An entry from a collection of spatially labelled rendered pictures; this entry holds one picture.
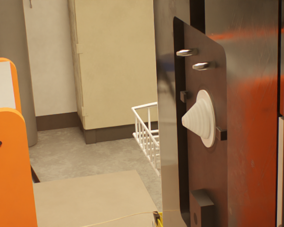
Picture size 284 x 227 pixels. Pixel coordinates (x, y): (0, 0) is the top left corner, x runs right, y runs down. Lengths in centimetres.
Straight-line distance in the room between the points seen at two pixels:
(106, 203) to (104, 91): 226
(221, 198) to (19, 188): 45
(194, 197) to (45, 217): 90
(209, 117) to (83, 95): 318
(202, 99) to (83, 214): 94
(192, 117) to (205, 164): 7
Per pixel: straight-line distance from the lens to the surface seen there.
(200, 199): 74
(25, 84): 391
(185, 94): 76
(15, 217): 108
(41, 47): 414
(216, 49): 65
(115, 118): 393
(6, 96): 110
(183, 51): 71
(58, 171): 365
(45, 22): 411
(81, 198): 168
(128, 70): 386
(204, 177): 75
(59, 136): 416
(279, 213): 52
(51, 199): 169
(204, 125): 69
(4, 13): 379
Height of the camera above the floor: 144
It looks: 19 degrees down
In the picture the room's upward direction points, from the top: 3 degrees counter-clockwise
